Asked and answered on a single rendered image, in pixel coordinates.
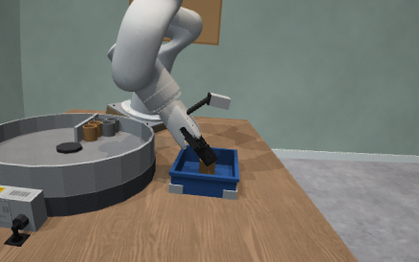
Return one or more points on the blue shallow tray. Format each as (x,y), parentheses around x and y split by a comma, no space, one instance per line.
(185,177)

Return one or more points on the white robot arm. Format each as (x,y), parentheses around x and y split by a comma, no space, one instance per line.
(142,31)

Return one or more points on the bronze bushing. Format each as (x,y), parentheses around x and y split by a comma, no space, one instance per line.
(98,127)
(90,134)
(203,169)

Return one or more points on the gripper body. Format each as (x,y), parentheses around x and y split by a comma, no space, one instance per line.
(174,116)

